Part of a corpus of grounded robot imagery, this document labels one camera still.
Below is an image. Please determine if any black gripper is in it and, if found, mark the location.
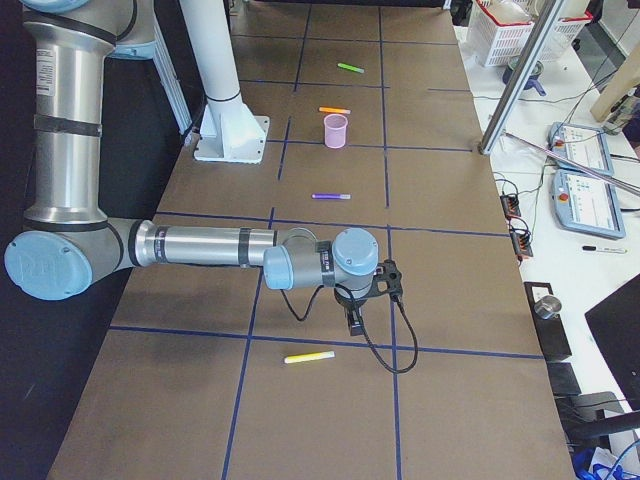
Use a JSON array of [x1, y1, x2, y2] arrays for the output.
[[334, 285, 367, 336]]

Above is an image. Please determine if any yellow highlighter pen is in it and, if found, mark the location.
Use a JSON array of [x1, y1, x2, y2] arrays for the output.
[[284, 351, 335, 365]]

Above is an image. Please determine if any purple highlighter pen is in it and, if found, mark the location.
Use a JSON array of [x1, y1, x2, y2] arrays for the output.
[[311, 193, 352, 201]]

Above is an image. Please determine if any orange highlighter pen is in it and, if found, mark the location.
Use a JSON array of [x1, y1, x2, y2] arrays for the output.
[[318, 106, 351, 115]]

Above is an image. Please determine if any green highlighter pen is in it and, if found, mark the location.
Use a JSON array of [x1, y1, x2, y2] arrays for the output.
[[337, 62, 365, 74]]

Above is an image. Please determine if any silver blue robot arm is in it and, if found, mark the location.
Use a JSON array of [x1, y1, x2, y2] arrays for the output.
[[4, 1, 382, 335]]

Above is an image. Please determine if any pink mesh pen holder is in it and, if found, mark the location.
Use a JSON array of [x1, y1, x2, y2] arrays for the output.
[[323, 113, 348, 149]]

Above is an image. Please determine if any black marker pen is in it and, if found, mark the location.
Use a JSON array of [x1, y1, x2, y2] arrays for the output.
[[581, 245, 628, 254]]

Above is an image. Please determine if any small metal cup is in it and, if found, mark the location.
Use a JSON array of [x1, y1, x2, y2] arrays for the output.
[[533, 295, 562, 320]]

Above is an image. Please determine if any orange black connector board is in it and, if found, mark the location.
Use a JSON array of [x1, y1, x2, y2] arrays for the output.
[[500, 194, 521, 218]]

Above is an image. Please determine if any black box under cup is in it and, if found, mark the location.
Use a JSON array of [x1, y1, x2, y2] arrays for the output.
[[524, 282, 572, 362]]

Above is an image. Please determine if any near teach pendant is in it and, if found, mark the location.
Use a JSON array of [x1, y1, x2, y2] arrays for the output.
[[551, 169, 626, 240]]

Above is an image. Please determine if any teach pendant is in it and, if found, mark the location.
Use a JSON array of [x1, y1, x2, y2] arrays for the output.
[[551, 169, 626, 240], [548, 122, 614, 176]]

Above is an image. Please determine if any black monitor corner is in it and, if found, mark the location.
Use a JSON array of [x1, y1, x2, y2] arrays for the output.
[[585, 283, 639, 410]]

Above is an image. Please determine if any far teach pendant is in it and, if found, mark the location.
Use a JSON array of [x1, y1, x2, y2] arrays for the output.
[[548, 122, 614, 176]]

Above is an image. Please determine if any blue pot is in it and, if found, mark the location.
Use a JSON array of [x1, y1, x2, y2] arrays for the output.
[[502, 55, 547, 95]]

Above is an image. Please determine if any white plastic basket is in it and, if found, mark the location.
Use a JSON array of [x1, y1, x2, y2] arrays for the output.
[[466, 1, 593, 67]]

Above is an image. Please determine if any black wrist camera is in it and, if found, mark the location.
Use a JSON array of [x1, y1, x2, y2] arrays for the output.
[[371, 259, 403, 303]]

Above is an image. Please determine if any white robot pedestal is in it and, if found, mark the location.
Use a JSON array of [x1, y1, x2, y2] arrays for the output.
[[180, 0, 270, 164]]

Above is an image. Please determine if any aluminium frame post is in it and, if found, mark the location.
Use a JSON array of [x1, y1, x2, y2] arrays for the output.
[[478, 0, 565, 155]]

